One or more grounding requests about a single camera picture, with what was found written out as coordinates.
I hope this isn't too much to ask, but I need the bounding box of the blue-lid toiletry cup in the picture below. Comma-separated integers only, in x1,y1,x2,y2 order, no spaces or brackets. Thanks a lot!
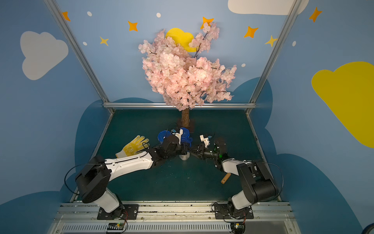
179,152,191,161
157,130,171,144

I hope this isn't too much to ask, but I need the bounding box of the blue cup lid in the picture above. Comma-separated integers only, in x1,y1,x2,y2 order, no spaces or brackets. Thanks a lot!
179,127,193,147

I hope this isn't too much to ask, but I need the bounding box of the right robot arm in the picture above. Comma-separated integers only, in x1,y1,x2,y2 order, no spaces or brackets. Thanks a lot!
190,135,280,213

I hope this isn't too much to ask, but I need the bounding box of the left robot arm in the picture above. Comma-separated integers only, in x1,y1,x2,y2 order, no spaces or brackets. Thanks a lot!
75,135,182,214

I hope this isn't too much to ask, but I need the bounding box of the yellow work glove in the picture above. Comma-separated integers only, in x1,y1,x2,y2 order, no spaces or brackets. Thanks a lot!
116,135,150,159

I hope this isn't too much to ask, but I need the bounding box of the pink cherry blossom tree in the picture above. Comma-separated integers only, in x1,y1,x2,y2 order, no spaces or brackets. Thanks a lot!
138,22,237,128

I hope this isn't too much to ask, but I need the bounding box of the right circuit board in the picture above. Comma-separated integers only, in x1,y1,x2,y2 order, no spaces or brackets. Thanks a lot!
230,223,245,234

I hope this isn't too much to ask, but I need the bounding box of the circuit board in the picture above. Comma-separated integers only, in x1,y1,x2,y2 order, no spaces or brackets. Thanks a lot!
106,223,128,234
230,223,245,234

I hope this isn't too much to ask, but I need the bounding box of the left circuit board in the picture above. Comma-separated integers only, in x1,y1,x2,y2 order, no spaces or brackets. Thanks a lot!
106,223,128,234

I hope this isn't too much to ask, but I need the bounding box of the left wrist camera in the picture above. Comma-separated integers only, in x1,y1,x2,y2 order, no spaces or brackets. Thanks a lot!
174,128,184,144

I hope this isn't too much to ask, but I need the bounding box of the green wooden-handled scraper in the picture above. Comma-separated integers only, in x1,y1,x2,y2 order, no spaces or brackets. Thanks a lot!
221,173,231,184

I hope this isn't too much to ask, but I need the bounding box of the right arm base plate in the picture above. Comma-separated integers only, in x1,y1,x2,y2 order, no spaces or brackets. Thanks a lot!
211,202,254,219

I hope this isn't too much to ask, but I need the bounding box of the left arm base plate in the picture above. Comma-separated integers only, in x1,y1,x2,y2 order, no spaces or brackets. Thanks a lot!
97,204,139,220

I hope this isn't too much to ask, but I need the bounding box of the aluminium back frame bar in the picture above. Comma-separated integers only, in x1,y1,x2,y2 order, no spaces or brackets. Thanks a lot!
103,102,257,110

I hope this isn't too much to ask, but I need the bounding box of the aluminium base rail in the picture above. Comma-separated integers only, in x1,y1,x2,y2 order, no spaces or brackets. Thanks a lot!
48,201,301,234

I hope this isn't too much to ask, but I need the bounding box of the right aluminium frame post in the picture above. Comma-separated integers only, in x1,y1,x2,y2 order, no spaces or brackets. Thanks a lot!
245,0,303,117

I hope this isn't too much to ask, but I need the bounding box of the aluminium frame post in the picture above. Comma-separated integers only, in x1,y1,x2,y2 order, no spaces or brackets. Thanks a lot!
44,0,109,103
245,0,303,117

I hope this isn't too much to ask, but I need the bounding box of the left aluminium frame post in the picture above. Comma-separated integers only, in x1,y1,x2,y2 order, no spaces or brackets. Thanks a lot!
44,0,109,103

